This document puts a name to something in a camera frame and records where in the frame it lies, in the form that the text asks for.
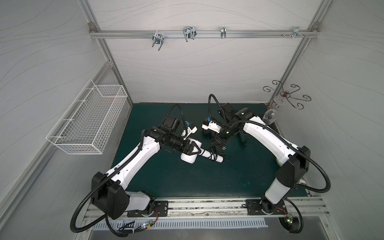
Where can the black ornate jewelry stand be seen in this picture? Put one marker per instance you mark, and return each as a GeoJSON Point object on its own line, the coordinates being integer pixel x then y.
{"type": "Point", "coordinates": [282, 97]}

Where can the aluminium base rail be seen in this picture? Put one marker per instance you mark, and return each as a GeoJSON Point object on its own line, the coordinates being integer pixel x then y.
{"type": "Point", "coordinates": [178, 208]}

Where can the white hair dryer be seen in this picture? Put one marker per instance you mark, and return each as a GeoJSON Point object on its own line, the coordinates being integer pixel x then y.
{"type": "Point", "coordinates": [205, 154]}

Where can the white wire basket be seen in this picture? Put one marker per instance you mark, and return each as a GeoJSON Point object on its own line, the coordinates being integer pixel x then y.
{"type": "Point", "coordinates": [86, 126]}

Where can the white slotted cable duct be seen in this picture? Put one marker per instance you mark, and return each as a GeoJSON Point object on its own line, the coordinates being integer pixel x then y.
{"type": "Point", "coordinates": [186, 224]}

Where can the green table mat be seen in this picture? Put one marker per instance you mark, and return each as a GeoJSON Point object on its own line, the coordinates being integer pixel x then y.
{"type": "Point", "coordinates": [247, 170]}

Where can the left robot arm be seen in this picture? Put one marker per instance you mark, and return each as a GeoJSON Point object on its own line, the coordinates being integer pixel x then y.
{"type": "Point", "coordinates": [108, 191]}

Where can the metal hook clamp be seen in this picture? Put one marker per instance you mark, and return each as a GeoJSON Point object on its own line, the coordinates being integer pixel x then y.
{"type": "Point", "coordinates": [223, 32]}
{"type": "Point", "coordinates": [189, 33]}
{"type": "Point", "coordinates": [295, 34]}
{"type": "Point", "coordinates": [157, 39]}

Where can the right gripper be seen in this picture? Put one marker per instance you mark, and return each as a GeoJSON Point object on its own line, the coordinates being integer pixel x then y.
{"type": "Point", "coordinates": [217, 139]}

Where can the green hair dryer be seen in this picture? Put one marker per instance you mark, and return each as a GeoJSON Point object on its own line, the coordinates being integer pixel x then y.
{"type": "Point", "coordinates": [243, 138]}

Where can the aluminium top rail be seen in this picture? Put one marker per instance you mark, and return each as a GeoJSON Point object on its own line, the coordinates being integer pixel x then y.
{"type": "Point", "coordinates": [201, 34]}

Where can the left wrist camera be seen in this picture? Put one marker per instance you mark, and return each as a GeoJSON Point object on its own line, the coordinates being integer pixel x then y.
{"type": "Point", "coordinates": [191, 129]}

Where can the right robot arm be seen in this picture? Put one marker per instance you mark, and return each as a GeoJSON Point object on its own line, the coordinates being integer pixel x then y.
{"type": "Point", "coordinates": [294, 161]}

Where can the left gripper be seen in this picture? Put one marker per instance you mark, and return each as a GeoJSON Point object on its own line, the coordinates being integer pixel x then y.
{"type": "Point", "coordinates": [186, 144]}

